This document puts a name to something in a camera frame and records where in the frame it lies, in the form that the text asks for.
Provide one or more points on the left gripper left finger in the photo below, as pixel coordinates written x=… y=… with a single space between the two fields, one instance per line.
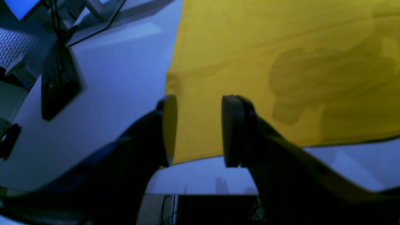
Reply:
x=107 y=187

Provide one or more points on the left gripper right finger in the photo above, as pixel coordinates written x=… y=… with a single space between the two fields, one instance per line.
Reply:
x=294 y=187

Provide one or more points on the yellow T-shirt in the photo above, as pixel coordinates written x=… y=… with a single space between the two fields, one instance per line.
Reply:
x=321 y=72

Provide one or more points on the black keyboard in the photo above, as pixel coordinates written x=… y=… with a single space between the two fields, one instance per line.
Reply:
x=60 y=82

